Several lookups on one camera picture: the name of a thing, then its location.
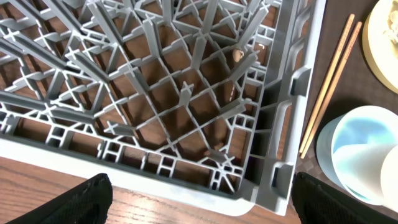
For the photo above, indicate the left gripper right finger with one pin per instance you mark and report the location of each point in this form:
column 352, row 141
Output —
column 317, row 202

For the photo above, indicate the light blue bowl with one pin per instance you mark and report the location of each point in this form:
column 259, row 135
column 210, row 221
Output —
column 362, row 125

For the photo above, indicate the white cup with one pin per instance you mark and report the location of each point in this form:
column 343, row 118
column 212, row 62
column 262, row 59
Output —
column 369, row 172

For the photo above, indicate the grey dishwasher rack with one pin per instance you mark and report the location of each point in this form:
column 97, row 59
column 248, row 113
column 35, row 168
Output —
column 200, row 102

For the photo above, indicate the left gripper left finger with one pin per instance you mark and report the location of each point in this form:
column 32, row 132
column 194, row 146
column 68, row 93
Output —
column 88, row 202

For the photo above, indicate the yellow plate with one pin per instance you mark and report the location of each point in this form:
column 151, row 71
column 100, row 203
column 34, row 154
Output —
column 380, row 53

